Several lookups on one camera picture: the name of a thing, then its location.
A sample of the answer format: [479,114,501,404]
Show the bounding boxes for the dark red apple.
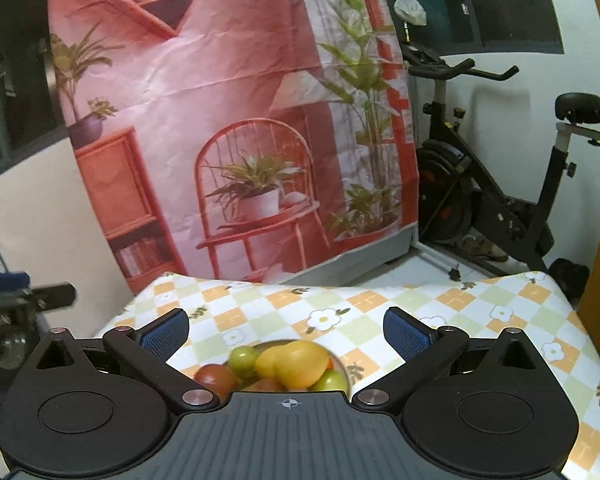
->
[194,364,240,402]

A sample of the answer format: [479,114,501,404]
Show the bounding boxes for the dark window frame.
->
[387,0,564,55]

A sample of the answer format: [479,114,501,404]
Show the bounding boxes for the white cloth on handlebar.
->
[393,0,427,26]

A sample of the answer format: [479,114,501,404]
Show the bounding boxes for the large yellow lemon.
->
[274,340,329,390]

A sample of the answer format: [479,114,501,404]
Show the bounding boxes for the black exercise bike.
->
[403,44,600,285]

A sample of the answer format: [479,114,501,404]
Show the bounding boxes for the pink printed backdrop cloth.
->
[48,0,418,292]

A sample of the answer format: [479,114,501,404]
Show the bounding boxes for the green tomato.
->
[309,370,349,394]
[227,346,259,380]

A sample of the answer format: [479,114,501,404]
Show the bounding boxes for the beige round plate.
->
[192,340,351,396]

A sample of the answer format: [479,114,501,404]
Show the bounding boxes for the white panel board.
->
[0,140,133,337]

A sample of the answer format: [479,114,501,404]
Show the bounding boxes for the checkered floral tablecloth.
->
[106,272,600,479]

